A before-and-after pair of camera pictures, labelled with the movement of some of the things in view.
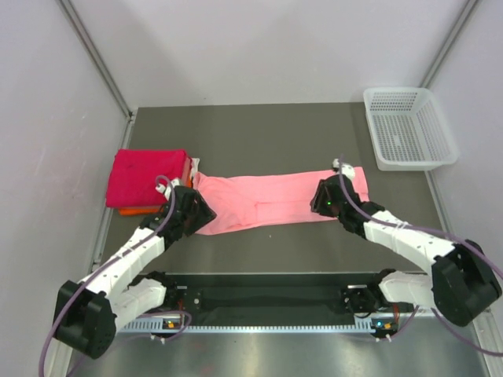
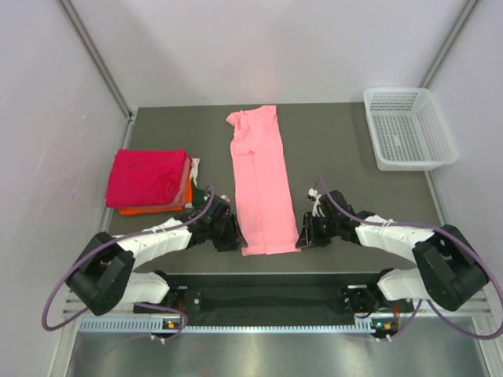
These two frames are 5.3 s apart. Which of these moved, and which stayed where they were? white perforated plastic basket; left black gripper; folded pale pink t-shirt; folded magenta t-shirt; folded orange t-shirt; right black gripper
Moved: right black gripper; left black gripper
Stayed: white perforated plastic basket; folded pale pink t-shirt; folded orange t-shirt; folded magenta t-shirt
